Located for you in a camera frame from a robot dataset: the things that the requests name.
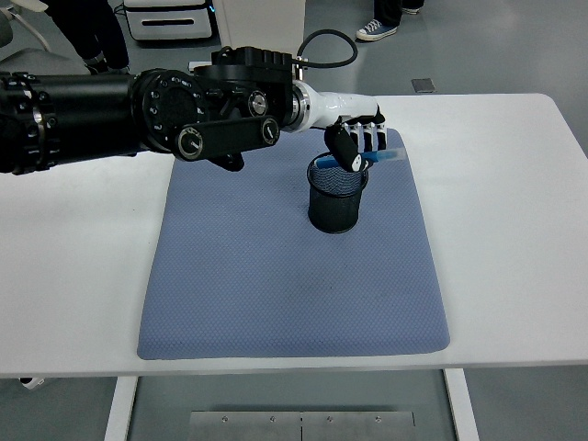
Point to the small white object under table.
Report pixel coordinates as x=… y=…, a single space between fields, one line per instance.
x=31 y=381

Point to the grey floor socket plate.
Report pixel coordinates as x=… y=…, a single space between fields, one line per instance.
x=423 y=86

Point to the white column pedestal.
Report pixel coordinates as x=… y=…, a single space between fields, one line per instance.
x=257 y=23

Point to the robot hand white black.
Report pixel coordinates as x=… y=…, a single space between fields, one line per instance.
x=344 y=108

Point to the black mesh pen holder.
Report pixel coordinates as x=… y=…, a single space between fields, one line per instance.
x=335 y=211

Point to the grey metal plate with screws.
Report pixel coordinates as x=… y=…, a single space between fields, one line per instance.
x=248 y=427

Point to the person in dark trousers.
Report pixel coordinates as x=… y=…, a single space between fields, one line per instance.
x=96 y=27

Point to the grey office chair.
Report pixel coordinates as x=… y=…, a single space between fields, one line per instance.
x=27 y=59

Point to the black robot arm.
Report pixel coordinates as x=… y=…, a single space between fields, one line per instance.
x=92 y=115

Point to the white box appliance with slot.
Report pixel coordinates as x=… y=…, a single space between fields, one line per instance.
x=170 y=25

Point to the person with blue sneakers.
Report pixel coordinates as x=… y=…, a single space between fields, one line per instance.
x=374 y=28

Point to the white table leg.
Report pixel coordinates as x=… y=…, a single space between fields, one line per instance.
x=461 y=409
x=120 y=409

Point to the blue-grey textured mat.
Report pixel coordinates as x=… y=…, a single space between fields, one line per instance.
x=285 y=285

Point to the blue marker with clear cap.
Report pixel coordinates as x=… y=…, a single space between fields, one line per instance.
x=386 y=155

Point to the white flat floor bar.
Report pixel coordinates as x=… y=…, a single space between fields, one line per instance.
x=197 y=64

